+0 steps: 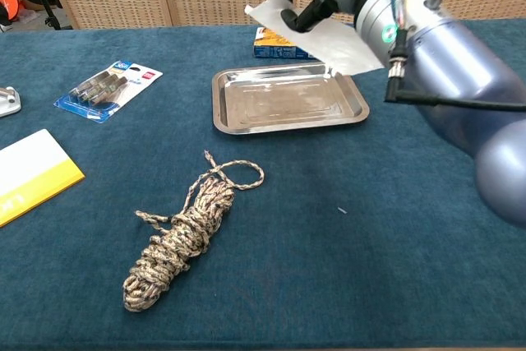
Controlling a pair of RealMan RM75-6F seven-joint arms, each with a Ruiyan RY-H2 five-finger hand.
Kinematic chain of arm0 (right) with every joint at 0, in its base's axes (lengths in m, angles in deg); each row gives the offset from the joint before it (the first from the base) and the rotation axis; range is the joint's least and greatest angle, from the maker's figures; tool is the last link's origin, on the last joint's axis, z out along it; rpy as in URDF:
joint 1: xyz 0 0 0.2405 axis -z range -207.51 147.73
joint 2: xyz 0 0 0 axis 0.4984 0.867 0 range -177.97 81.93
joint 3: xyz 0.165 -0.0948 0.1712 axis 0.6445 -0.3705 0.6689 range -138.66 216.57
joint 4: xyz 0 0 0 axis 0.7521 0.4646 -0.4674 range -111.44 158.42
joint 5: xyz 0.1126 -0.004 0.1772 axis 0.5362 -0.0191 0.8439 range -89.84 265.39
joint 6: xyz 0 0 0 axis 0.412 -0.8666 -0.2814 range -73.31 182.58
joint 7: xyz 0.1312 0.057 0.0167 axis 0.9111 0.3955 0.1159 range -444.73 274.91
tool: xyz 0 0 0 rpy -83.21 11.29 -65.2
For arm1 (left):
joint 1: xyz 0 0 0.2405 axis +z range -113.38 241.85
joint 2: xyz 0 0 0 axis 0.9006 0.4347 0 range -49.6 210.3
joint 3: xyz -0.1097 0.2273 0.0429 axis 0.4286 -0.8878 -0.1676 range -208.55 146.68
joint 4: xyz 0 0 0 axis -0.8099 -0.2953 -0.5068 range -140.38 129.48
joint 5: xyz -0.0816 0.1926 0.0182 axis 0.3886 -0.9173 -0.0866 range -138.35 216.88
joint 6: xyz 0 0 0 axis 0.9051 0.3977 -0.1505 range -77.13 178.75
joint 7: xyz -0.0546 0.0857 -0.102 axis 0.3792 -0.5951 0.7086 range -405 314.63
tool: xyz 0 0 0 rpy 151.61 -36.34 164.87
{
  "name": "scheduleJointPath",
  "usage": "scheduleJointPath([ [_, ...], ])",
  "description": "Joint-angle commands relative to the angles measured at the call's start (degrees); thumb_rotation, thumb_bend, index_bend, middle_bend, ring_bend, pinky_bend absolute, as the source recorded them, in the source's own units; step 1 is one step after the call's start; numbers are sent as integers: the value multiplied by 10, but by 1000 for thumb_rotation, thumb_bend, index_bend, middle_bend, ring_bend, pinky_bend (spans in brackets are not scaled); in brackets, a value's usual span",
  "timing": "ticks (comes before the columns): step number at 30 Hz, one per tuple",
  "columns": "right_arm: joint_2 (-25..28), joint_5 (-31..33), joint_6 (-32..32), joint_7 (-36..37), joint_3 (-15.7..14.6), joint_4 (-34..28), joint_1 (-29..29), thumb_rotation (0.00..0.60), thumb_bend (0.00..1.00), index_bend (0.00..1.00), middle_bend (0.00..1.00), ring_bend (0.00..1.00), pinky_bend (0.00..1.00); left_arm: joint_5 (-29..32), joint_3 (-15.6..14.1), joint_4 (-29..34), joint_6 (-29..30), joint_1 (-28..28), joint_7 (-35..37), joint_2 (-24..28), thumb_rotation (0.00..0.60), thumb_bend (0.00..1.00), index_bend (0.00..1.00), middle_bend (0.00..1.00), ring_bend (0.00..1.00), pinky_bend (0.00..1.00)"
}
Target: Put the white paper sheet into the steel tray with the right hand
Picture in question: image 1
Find white paper sheet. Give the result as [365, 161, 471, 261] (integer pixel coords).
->
[244, 0, 390, 77]

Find silver metal tray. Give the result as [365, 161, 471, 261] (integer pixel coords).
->
[211, 61, 371, 136]

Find blue orange carton box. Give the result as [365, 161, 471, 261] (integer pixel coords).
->
[253, 26, 320, 60]

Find battery blister pack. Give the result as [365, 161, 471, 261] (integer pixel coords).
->
[53, 59, 164, 125]

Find blue table cloth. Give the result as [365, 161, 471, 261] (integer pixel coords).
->
[0, 17, 526, 349]

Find orange round object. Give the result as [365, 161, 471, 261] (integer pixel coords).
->
[0, 0, 22, 24]

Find silver metal fixture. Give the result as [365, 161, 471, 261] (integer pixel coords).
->
[0, 85, 22, 118]

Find yellow white flat box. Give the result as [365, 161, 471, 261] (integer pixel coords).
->
[0, 128, 86, 229]

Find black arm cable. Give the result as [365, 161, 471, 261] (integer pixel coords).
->
[384, 25, 526, 113]

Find camouflage rope bundle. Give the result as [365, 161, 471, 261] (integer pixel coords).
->
[122, 150, 265, 313]

